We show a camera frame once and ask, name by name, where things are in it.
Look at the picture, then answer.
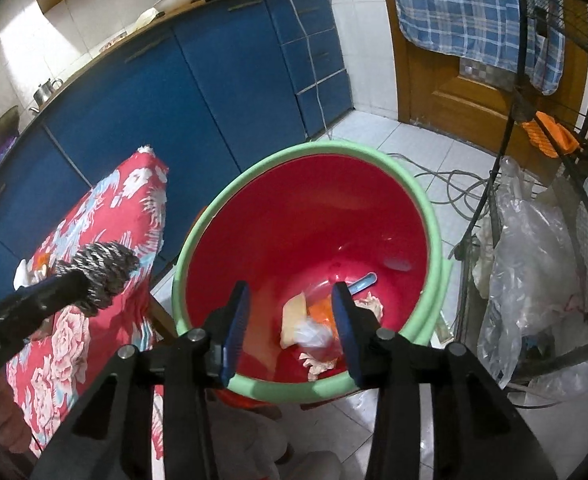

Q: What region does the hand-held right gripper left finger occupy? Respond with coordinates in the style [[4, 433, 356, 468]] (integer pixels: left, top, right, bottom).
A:
[[31, 281, 251, 480]]

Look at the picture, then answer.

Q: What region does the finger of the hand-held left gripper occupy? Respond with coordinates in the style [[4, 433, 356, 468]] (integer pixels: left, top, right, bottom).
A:
[[19, 272, 91, 326]]

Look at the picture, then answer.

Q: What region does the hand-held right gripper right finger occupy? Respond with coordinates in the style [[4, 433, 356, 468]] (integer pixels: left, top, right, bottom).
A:
[[330, 282, 557, 480]]

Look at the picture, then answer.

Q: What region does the white tissue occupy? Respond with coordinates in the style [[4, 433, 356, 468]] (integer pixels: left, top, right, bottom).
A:
[[15, 258, 42, 288]]

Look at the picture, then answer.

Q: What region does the blue plastic spoon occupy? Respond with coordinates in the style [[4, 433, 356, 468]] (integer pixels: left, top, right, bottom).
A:
[[349, 271, 379, 295]]

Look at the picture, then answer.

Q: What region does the black white knitted cloth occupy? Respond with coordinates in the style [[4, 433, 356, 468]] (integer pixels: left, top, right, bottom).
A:
[[56, 241, 141, 317]]

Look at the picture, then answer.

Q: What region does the cream foam piece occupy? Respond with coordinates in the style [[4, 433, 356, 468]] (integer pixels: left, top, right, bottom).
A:
[[280, 294, 309, 348]]

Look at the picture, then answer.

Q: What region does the red bucket with green rim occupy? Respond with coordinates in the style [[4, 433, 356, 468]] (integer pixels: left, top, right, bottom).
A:
[[171, 141, 447, 406]]

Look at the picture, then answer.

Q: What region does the person's left hand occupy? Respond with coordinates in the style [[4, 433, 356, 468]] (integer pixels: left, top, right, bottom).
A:
[[0, 385, 37, 461]]

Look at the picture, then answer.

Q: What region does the red floral tablecloth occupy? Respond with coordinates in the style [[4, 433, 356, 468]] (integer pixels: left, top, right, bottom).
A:
[[5, 146, 175, 480]]

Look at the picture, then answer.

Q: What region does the steel kettle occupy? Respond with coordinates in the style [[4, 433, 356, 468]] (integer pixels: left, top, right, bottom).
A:
[[28, 77, 65, 111]]

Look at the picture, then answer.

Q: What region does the blue kitchen cabinet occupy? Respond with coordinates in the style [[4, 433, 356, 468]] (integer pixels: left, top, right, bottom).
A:
[[0, 0, 355, 321]]

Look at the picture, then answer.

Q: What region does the wooden door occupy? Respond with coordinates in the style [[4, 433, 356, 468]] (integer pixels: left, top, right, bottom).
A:
[[374, 0, 588, 181]]

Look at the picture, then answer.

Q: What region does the small patterned dish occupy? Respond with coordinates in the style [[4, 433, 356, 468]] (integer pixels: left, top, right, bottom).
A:
[[99, 30, 130, 51]]

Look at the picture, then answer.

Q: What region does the pale bag on counter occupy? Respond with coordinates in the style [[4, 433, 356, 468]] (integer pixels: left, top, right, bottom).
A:
[[134, 6, 162, 28]]

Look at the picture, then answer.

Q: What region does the blue plaid cloth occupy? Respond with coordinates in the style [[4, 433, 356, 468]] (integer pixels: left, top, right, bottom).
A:
[[381, 0, 567, 96]]

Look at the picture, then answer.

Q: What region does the grey floor cable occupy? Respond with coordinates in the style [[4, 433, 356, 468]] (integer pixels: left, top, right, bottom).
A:
[[396, 152, 500, 221]]

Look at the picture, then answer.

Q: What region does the white power cable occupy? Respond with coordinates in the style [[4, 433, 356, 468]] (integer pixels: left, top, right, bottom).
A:
[[266, 0, 335, 141]]

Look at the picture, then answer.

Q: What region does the black wire rack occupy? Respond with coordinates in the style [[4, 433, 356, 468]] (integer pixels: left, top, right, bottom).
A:
[[454, 0, 588, 401]]

